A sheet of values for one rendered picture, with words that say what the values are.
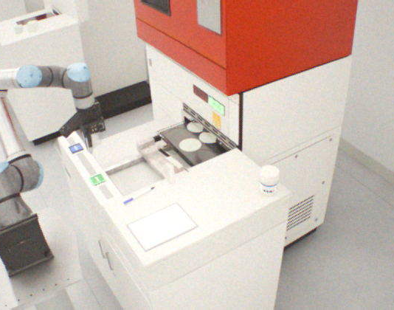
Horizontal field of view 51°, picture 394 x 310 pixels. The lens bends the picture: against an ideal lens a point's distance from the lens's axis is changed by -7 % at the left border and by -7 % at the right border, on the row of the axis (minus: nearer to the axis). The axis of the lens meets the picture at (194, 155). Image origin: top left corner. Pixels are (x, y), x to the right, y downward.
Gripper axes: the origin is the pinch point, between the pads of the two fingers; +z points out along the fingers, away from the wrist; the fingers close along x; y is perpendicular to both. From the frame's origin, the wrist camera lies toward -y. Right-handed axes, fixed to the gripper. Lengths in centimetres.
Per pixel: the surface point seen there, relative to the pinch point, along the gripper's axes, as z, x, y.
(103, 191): 15.0, -7.5, 0.3
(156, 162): 22.6, 5.6, 29.9
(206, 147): 21, 0, 52
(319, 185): 65, -16, 117
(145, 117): 111, 173, 100
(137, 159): 26.3, 17.0, 25.8
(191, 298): 45, -50, 12
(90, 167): 15.1, 10.1, 1.5
